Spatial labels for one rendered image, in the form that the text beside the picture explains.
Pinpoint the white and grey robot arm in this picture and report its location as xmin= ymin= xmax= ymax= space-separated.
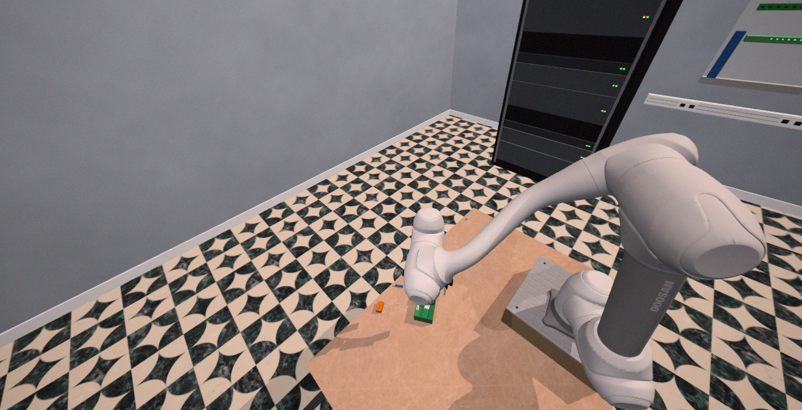
xmin=404 ymin=133 xmax=767 ymax=410

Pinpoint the green three-compartment bin rack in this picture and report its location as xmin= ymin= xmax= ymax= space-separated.
xmin=414 ymin=302 xmax=435 ymax=324

